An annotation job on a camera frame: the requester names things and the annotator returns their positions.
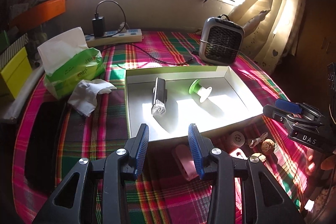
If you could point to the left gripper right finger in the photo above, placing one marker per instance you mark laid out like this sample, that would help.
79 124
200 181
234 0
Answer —
262 197

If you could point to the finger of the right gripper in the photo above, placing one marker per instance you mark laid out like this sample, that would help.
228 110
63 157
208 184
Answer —
278 113
301 109

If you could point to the pink white clip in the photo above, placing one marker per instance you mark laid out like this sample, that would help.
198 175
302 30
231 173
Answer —
238 153

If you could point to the white round roll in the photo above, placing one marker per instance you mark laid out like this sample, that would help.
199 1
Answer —
235 140

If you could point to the walnut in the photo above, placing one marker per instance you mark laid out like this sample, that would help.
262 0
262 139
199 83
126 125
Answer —
260 156
268 147

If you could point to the pink cylindrical case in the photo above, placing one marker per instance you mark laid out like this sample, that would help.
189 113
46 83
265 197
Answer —
182 156

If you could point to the green white thread spool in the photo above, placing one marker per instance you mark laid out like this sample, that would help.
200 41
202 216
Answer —
201 91

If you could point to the right hand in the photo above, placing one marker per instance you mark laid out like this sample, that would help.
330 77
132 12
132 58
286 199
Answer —
314 161

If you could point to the black comb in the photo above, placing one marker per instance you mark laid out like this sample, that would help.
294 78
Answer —
41 155

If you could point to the grey mini fan heater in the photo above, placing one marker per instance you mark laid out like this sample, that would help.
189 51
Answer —
220 41

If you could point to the green cardboard box tray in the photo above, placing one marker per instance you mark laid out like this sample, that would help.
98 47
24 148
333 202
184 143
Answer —
230 105

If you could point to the cream heart curtain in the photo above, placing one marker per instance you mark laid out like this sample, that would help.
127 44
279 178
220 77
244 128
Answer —
271 29

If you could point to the crumpled white tissue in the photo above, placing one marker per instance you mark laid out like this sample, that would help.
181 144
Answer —
84 97

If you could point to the green tissue pack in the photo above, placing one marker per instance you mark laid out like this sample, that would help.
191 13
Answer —
67 60

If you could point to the yellow green box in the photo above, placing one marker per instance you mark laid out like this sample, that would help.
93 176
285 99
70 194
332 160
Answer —
14 75

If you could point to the white power strip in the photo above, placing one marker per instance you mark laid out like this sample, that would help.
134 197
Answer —
112 37

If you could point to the striped box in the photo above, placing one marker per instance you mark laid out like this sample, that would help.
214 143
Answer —
12 50

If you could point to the black charger adapter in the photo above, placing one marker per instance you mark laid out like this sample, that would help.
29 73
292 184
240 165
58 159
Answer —
98 23

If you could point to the orange box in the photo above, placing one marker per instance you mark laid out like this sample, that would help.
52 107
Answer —
38 14

